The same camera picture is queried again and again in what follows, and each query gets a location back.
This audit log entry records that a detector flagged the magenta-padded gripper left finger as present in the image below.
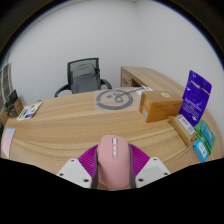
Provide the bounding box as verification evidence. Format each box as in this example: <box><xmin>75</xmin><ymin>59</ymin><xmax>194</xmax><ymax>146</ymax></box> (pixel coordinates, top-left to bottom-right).
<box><xmin>56</xmin><ymin>144</ymin><xmax>101</xmax><ymax>189</ymax></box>

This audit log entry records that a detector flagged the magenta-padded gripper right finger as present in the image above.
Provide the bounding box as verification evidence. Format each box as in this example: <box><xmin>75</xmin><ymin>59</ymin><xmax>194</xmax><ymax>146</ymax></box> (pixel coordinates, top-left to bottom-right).
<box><xmin>127</xmin><ymin>143</ymin><xmax>172</xmax><ymax>189</ymax></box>

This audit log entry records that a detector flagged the pink computer mouse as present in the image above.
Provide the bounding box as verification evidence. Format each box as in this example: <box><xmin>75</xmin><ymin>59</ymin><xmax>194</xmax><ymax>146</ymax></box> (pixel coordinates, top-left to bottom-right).
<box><xmin>96</xmin><ymin>134</ymin><xmax>132</xmax><ymax>190</ymax></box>

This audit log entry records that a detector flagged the pink and blue mouse pad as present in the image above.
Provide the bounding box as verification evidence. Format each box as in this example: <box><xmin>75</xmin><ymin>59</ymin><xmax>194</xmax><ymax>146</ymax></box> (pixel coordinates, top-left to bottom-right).
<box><xmin>0</xmin><ymin>128</ymin><xmax>17</xmax><ymax>159</ymax></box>

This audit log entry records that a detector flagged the long tan small box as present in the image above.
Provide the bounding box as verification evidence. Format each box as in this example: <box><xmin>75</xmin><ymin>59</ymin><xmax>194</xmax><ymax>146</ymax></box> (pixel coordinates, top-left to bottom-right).
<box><xmin>168</xmin><ymin>114</ymin><xmax>198</xmax><ymax>146</ymax></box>

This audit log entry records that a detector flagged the small blue packet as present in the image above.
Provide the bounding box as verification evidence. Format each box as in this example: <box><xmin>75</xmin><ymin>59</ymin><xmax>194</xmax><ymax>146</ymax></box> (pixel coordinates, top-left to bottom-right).
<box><xmin>193</xmin><ymin>139</ymin><xmax>210</xmax><ymax>164</ymax></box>

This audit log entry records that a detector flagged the green packet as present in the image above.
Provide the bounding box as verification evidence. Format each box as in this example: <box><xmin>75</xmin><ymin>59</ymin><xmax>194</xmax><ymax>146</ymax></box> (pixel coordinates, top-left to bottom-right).
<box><xmin>194</xmin><ymin>119</ymin><xmax>217</xmax><ymax>155</ymax></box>

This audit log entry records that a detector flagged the orange-brown cardboard box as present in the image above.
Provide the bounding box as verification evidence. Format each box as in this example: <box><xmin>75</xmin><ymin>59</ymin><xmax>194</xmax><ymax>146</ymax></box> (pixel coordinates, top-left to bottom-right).
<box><xmin>138</xmin><ymin>90</ymin><xmax>184</xmax><ymax>124</ymax></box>

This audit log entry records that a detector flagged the white sheet with coloured stickers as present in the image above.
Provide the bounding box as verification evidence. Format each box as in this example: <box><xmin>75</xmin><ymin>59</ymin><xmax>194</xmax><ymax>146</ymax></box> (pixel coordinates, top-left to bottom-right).
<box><xmin>16</xmin><ymin>100</ymin><xmax>44</xmax><ymax>122</ymax></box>

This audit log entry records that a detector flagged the purple hanging package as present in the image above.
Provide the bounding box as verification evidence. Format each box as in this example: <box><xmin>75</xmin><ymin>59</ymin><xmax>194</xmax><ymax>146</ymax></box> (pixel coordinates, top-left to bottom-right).
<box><xmin>178</xmin><ymin>69</ymin><xmax>213</xmax><ymax>128</ymax></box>

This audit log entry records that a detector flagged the tall brown coffee box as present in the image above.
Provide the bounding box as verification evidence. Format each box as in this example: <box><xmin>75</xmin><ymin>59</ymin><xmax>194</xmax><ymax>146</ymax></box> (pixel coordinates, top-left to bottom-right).
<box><xmin>2</xmin><ymin>99</ymin><xmax>11</xmax><ymax>118</ymax></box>

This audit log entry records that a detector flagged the grey backpack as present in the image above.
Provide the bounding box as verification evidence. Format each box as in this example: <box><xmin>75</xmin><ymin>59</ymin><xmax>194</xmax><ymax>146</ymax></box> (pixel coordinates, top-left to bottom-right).
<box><xmin>70</xmin><ymin>63</ymin><xmax>102</xmax><ymax>94</ymax></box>

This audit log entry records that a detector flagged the wooden side desk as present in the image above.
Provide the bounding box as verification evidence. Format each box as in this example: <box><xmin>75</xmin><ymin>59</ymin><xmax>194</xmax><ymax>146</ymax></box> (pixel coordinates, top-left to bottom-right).
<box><xmin>120</xmin><ymin>65</ymin><xmax>188</xmax><ymax>98</ymax></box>

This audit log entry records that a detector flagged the black carton box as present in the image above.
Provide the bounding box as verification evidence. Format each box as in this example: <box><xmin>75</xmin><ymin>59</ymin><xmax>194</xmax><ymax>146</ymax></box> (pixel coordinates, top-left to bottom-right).
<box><xmin>4</xmin><ymin>89</ymin><xmax>18</xmax><ymax>104</ymax></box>

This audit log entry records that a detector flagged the black mesh office chair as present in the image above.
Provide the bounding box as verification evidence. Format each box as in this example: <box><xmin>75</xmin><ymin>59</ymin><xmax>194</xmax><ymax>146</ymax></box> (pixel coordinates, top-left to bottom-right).
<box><xmin>54</xmin><ymin>57</ymin><xmax>113</xmax><ymax>98</ymax></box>

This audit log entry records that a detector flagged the wooden shelf unit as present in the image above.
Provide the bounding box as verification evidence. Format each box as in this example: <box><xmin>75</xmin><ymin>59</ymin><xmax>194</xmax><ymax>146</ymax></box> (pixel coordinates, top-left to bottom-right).
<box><xmin>0</xmin><ymin>63</ymin><xmax>13</xmax><ymax>111</ymax></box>

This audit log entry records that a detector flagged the clear sheet with grey ring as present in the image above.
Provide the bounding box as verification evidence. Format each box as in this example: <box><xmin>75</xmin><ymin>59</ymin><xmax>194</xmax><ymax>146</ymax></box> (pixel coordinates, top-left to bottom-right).
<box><xmin>94</xmin><ymin>87</ymin><xmax>145</xmax><ymax>111</ymax></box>

